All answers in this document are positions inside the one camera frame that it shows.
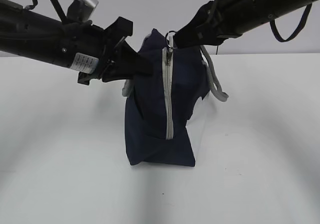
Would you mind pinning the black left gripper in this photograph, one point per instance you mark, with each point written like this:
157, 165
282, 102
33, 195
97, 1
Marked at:
102, 54

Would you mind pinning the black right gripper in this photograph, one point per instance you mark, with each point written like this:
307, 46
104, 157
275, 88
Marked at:
214, 27

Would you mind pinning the navy and white lunch bag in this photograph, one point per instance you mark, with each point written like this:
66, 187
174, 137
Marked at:
161, 110

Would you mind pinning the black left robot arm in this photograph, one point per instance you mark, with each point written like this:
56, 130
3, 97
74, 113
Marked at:
31, 35

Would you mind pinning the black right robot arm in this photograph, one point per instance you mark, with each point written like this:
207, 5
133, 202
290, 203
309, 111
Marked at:
246, 15

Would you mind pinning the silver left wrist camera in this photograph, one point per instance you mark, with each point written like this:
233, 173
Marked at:
81, 10

